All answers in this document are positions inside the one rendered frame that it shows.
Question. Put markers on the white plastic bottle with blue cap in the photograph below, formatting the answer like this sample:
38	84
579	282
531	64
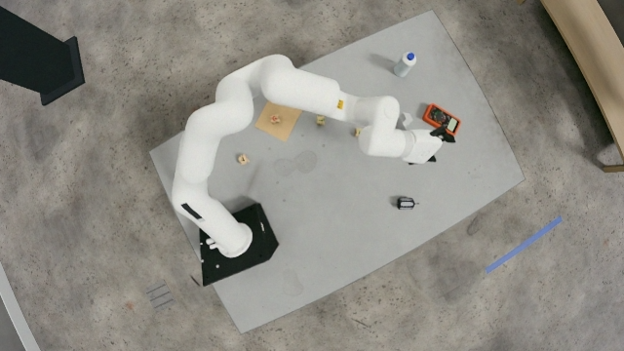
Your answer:
405	64

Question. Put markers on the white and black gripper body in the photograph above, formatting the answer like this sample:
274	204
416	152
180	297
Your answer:
424	146

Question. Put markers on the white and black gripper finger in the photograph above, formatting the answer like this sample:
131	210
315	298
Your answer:
441	131
431	159

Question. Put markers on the tan square mat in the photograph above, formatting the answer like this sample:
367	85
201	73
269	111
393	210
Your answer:
288	117

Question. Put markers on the orange pocket multimeter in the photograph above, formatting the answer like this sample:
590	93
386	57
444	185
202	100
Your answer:
436	116

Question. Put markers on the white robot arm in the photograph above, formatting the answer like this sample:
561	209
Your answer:
385	135

